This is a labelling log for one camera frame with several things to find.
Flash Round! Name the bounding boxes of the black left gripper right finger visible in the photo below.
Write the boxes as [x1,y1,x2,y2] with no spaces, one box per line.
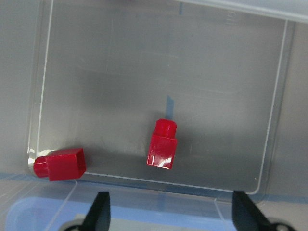
[232,191,276,231]

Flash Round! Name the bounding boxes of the blue plastic tray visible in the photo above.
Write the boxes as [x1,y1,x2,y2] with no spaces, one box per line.
[4,194,308,231]

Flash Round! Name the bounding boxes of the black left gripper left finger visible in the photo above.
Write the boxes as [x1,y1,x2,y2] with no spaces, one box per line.
[80,192,111,231]

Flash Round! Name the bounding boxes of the red block near latch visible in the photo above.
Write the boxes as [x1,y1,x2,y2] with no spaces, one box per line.
[33,148,87,181]

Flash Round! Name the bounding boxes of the red block from tray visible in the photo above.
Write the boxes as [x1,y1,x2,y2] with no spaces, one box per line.
[146,118,178,169]

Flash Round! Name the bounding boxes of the clear plastic storage box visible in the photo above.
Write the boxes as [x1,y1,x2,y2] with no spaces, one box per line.
[0,0,308,231]

